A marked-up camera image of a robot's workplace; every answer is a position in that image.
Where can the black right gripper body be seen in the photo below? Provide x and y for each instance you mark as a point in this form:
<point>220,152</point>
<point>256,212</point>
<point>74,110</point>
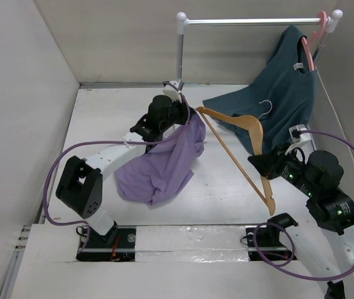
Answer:
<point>291,169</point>

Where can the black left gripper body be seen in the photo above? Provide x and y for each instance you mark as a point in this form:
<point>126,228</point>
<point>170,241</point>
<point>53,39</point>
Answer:
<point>177,114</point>

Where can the wooden clothes hanger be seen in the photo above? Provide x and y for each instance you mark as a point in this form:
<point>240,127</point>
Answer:
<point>253,126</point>

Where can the purple t shirt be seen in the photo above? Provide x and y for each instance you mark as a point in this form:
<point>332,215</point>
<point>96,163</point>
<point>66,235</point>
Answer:
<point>161,174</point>

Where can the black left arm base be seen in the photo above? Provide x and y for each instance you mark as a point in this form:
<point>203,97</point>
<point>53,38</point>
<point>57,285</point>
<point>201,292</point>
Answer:
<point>95,249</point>

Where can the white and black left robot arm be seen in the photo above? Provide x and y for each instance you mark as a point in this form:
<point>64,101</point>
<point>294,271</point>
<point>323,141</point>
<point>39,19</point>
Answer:
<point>81,184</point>

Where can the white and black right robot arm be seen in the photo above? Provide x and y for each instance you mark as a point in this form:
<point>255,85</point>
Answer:
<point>334,215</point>

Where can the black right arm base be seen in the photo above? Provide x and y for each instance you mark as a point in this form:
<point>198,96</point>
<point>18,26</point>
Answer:
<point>268,242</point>

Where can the dark teal t shirt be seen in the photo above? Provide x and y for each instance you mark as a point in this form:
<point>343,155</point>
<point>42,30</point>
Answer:
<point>280,97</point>

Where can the white and silver clothes rack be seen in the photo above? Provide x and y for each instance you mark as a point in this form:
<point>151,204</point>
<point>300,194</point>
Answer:
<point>313,46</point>

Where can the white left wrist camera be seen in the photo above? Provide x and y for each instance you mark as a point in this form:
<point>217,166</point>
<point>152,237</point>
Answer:
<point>172,89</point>

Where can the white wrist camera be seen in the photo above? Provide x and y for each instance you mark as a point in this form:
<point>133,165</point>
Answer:
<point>172,89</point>
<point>299,137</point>

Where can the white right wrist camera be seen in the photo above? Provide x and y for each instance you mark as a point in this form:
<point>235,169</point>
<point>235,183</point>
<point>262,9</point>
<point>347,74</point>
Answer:
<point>299,137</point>

